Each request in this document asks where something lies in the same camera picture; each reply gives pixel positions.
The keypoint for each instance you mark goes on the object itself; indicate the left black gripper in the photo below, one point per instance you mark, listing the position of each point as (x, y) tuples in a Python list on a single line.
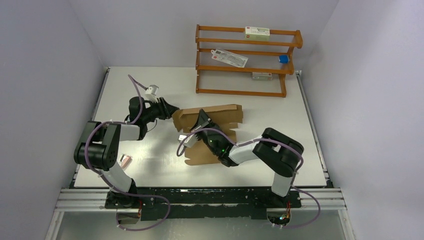
[(170, 109)]

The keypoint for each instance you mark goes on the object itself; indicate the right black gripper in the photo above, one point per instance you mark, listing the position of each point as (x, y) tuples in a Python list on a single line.
[(203, 120)]

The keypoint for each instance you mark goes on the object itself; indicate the brown cardboard box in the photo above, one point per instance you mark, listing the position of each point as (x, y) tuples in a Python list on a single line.
[(227, 117)]

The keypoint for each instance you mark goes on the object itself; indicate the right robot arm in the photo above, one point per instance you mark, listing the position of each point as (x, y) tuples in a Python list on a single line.
[(278, 151)]

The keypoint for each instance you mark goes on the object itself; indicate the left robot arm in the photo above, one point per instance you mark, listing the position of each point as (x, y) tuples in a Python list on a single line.
[(98, 146)]

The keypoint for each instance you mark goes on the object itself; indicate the white box lower shelf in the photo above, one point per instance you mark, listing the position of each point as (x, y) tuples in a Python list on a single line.
[(261, 76)]

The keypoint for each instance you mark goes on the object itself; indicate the white green box top shelf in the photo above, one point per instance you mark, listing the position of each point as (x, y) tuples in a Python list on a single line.
[(257, 34)]

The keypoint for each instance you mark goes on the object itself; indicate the pink white small object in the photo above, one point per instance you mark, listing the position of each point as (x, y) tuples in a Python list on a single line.
[(124, 161)]

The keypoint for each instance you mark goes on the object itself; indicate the white flat package middle shelf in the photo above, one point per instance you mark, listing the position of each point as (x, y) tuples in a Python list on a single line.
[(229, 58)]

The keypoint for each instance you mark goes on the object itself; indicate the orange wooden shelf rack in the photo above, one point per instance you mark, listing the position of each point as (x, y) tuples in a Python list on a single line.
[(263, 57)]

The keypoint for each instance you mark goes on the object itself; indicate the blue small cube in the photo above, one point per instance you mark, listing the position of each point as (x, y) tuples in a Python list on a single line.
[(284, 59)]

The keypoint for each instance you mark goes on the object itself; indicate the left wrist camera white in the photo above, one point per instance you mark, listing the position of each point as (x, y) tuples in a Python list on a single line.
[(151, 93)]

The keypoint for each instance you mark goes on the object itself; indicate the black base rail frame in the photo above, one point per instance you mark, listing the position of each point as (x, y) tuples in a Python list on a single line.
[(197, 203)]

